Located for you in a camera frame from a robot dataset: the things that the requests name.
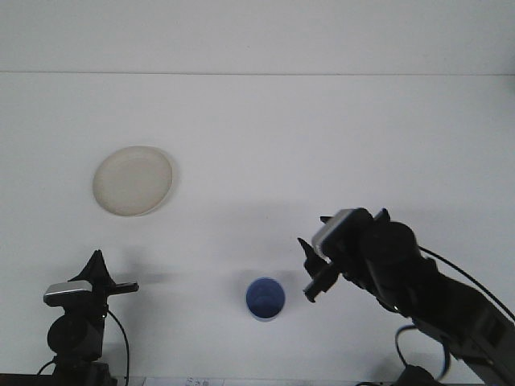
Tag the pale blue cup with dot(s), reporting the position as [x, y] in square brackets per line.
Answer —
[265, 299]

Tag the pale round plate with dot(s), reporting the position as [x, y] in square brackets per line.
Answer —
[133, 181]

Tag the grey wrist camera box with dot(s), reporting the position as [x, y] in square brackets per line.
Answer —
[330, 229]
[66, 291]

